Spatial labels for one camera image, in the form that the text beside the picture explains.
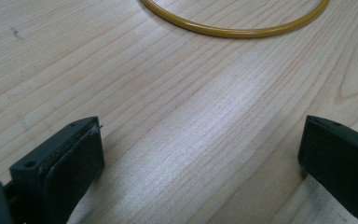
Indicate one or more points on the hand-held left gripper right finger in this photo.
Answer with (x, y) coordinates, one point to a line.
(341, 158)

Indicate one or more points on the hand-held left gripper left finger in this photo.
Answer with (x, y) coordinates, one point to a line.
(65, 168)

